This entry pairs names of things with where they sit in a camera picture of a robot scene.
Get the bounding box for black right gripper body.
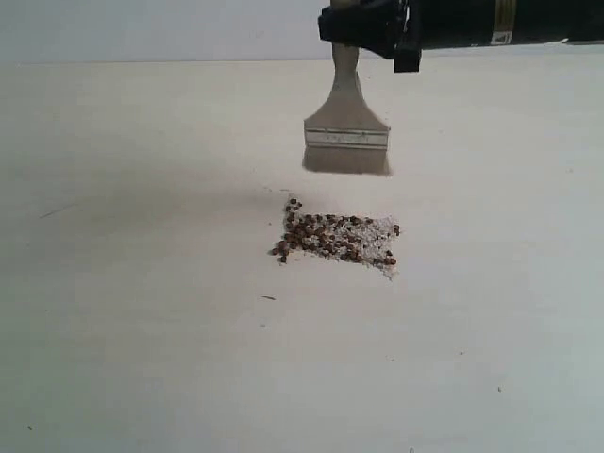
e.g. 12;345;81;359
394;1;495;73

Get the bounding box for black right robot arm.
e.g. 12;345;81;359
318;0;603;73

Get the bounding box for brown seeds and white grains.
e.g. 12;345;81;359
280;191;402;282

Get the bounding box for white bristle wooden paint brush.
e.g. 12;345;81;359
303;43;392;176

